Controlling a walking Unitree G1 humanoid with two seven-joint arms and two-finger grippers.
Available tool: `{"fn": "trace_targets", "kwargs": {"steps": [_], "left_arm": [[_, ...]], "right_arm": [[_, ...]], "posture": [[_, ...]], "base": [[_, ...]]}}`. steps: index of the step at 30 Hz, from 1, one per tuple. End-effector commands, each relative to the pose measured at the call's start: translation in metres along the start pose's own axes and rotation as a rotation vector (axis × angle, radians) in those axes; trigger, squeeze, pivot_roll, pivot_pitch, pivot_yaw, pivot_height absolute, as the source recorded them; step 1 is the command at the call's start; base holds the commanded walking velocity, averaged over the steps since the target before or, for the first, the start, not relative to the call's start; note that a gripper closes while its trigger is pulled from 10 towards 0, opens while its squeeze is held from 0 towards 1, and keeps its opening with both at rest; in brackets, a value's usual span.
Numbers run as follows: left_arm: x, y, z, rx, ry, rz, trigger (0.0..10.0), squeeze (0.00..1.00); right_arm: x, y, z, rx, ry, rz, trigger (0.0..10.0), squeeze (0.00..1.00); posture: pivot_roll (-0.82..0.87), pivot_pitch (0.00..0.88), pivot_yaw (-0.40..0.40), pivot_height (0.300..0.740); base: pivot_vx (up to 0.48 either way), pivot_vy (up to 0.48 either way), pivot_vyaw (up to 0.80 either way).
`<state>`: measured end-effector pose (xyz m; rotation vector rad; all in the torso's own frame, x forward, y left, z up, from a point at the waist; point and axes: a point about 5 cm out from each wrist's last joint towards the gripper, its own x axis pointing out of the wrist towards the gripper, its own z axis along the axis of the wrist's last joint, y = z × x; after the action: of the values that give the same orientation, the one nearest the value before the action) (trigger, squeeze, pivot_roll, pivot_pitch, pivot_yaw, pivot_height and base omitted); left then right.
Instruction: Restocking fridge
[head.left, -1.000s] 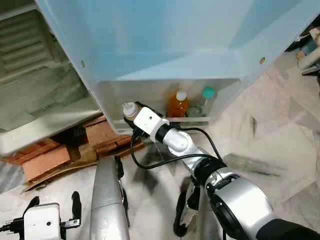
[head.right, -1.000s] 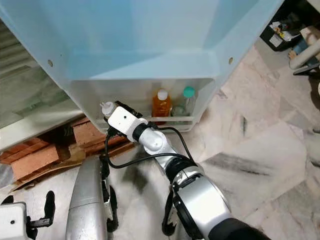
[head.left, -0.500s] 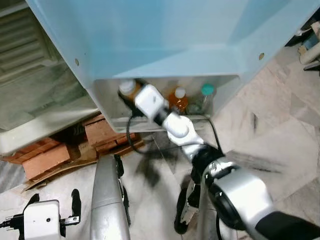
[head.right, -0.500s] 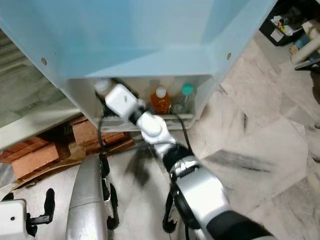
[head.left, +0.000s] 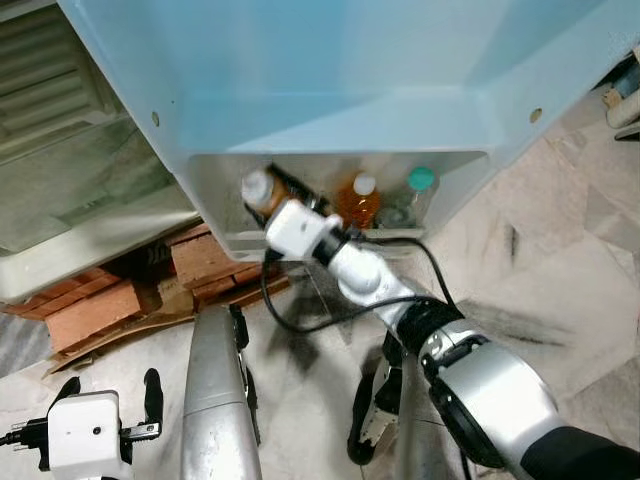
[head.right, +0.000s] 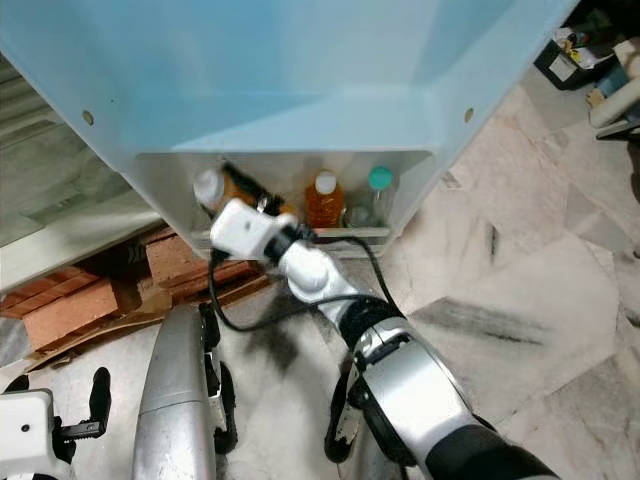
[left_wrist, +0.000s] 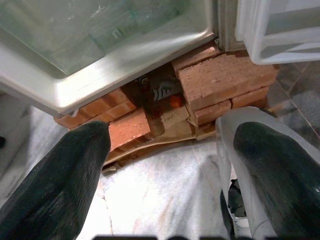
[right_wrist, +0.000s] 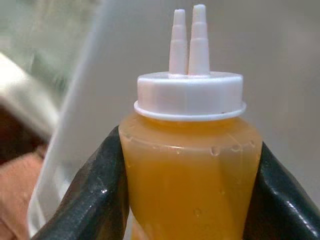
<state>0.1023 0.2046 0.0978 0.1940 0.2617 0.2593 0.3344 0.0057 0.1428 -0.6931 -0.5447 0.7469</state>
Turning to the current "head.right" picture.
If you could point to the black crate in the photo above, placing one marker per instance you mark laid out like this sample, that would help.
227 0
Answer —
560 70

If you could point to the amber drink bottle white cap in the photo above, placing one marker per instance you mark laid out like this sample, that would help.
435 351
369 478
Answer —
210 187

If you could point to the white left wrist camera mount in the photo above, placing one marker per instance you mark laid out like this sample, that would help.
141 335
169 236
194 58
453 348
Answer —
25 432

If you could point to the red brick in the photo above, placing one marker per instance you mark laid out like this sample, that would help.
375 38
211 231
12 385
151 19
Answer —
175 260
75 315
25 292

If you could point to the white plastic pipe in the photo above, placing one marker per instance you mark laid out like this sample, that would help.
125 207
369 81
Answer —
615 105

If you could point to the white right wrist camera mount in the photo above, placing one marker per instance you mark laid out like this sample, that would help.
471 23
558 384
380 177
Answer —
245 232

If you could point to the white fridge cabinet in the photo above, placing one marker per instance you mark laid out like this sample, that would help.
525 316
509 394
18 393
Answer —
60 262

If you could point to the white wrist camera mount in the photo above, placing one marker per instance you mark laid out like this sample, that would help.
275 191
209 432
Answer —
245 232
25 432

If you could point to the orange drink bottle white cap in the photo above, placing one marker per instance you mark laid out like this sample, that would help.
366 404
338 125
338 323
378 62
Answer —
325 205

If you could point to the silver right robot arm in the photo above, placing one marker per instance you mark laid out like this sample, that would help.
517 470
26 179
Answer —
410 390

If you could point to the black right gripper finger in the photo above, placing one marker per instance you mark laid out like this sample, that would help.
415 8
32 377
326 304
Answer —
242 180

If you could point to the clear bottle teal cap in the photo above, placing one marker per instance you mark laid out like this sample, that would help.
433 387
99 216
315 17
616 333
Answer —
380 178

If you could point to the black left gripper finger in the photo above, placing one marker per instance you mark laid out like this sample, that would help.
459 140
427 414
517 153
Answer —
16 384
99 395

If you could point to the clear glass fridge shelf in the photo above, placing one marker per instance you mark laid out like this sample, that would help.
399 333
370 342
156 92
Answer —
60 190

